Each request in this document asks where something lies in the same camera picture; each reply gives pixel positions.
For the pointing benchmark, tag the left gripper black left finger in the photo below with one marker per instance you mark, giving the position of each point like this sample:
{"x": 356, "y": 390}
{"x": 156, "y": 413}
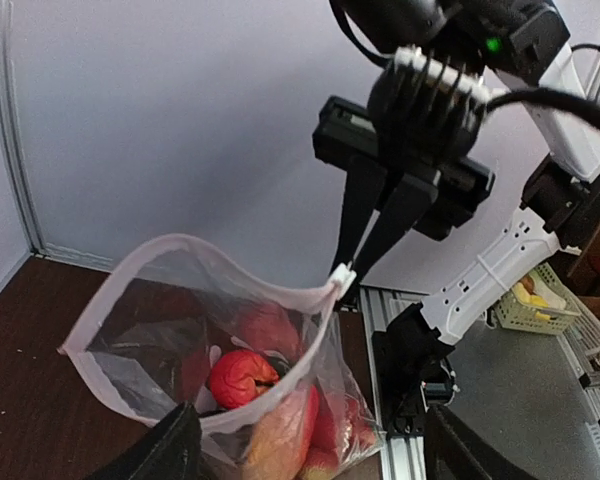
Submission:
{"x": 169, "y": 450}

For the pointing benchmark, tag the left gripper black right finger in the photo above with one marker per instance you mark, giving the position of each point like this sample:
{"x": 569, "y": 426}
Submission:
{"x": 452, "y": 450}

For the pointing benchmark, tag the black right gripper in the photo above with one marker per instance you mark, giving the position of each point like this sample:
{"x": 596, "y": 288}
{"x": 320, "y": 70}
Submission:
{"x": 407, "y": 126}

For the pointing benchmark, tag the red tomato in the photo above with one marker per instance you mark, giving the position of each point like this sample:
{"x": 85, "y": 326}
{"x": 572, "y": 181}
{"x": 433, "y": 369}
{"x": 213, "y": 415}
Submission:
{"x": 240, "y": 377}

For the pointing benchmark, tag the clear polka dot zip bag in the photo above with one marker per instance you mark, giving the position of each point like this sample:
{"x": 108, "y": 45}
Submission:
{"x": 149, "y": 337}

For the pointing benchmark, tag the red peach bunch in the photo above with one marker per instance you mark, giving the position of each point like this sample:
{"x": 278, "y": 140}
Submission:
{"x": 323, "y": 426}

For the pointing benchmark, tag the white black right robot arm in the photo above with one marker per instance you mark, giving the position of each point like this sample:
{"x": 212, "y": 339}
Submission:
{"x": 523, "y": 47}

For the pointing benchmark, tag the yellow plastic basket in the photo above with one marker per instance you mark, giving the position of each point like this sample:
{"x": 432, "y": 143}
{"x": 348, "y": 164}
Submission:
{"x": 538, "y": 303}

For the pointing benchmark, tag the front aluminium rail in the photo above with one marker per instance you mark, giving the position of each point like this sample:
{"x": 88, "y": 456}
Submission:
{"x": 401, "y": 458}

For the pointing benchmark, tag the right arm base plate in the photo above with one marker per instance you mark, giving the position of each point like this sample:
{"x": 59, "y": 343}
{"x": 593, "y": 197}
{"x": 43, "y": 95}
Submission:
{"x": 410, "y": 363}

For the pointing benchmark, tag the right aluminium corner post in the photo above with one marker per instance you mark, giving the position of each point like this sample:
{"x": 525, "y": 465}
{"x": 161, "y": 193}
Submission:
{"x": 10, "y": 139}

